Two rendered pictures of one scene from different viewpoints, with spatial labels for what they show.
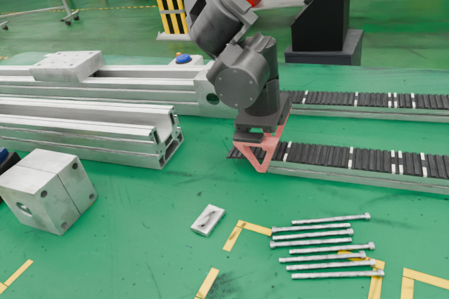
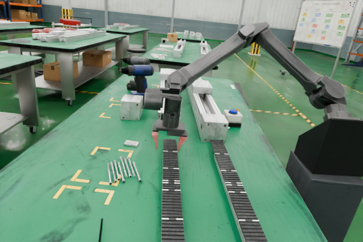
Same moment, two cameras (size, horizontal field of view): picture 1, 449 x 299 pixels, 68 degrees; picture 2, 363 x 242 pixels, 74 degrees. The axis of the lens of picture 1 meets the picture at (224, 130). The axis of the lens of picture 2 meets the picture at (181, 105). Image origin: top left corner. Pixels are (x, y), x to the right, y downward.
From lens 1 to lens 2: 0.74 m
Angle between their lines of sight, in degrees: 52
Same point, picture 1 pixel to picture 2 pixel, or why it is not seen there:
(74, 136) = not seen: hidden behind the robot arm
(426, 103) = (235, 197)
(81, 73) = (195, 90)
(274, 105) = (166, 123)
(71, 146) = not seen: hidden behind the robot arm
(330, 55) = (303, 170)
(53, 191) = (126, 105)
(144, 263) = (111, 135)
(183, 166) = (161, 134)
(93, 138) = not seen: hidden behind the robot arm
